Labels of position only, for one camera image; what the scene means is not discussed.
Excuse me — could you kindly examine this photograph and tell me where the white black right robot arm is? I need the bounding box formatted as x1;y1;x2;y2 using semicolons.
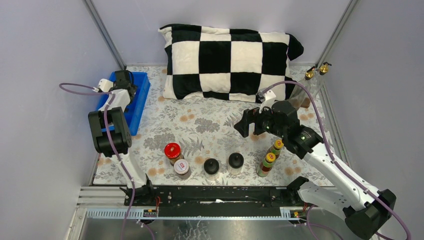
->
234;101;397;240

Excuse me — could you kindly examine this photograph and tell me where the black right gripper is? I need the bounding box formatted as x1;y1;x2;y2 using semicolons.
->
233;101;286;139

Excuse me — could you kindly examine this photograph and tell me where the gold top oil bottle right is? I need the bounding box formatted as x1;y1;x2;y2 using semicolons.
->
304;62;332;98

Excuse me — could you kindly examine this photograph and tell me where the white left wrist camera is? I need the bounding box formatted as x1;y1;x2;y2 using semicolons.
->
96;78;114;93

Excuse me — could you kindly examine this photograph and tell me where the black cap shaker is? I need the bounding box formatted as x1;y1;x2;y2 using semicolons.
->
227;152;244;175
203;158;220;181

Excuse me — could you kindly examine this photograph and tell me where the black white checkered pillow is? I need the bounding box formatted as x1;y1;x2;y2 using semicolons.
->
158;23;304;103

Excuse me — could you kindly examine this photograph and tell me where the gold top oil bottle left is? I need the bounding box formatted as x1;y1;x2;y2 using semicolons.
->
288;66;316;111

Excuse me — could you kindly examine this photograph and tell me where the floral pattern table mat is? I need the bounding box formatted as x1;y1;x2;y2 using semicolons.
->
129;66;331;187

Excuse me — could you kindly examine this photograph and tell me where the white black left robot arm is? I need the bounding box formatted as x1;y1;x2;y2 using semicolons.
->
88;70;155;206

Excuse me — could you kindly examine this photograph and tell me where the red lid sauce jar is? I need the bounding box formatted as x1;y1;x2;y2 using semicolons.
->
164;142;184;166

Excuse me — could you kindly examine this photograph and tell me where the yellow cap sauce bottle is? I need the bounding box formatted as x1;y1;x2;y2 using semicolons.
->
267;139;284;159
256;152;276;177

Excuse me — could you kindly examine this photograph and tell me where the black cap shaker right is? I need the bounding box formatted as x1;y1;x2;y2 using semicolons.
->
227;152;244;175

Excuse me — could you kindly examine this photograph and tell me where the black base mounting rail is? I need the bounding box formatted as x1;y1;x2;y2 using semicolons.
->
119;185;307;218

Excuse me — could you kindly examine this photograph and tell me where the black cap shaker left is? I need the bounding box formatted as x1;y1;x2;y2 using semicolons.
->
203;158;220;181

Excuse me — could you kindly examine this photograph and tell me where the gold oil bottle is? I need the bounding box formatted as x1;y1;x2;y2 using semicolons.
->
304;62;332;98
288;66;316;111

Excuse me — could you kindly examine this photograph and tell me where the white lid sauce jar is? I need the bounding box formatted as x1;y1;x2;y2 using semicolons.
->
173;159;191;180

